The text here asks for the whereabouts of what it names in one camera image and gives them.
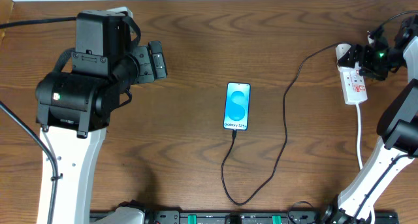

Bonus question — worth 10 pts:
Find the white power strip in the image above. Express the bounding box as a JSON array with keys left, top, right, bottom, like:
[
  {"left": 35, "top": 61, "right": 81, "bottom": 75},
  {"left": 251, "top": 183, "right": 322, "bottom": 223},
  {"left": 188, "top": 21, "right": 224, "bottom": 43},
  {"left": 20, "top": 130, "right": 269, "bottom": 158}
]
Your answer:
[{"left": 337, "top": 63, "right": 368, "bottom": 105}]

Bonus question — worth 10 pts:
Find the blue Galaxy smartphone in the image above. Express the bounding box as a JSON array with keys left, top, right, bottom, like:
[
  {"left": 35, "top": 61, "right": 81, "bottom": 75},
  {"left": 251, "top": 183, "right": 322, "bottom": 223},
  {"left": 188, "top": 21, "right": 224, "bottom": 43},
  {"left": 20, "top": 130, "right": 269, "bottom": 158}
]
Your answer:
[{"left": 223, "top": 82, "right": 251, "bottom": 131}]

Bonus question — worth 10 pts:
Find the black USB charging cable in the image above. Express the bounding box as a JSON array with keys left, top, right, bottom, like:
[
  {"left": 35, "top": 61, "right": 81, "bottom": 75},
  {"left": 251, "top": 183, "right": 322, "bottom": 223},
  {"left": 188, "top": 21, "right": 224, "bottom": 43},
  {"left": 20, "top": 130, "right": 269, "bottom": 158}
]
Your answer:
[{"left": 219, "top": 42, "right": 353, "bottom": 206}]

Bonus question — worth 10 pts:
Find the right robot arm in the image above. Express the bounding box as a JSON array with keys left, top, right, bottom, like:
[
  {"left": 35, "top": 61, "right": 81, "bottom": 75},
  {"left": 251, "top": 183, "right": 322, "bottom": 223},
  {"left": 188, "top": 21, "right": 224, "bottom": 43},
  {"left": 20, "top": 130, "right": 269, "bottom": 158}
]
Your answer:
[{"left": 321, "top": 10, "right": 417, "bottom": 223}]

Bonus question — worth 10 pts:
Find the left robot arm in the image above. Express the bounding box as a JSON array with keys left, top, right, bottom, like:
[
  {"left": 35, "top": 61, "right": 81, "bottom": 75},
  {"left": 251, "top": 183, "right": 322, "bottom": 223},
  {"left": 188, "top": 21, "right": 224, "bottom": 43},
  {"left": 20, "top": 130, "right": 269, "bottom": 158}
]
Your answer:
[{"left": 35, "top": 7, "right": 168, "bottom": 223}]

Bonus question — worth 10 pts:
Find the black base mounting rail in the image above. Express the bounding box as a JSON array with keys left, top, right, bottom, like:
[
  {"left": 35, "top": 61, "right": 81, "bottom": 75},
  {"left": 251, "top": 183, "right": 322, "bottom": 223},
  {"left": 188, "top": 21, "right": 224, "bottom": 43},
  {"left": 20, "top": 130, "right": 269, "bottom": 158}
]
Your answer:
[{"left": 89, "top": 210, "right": 400, "bottom": 224}]

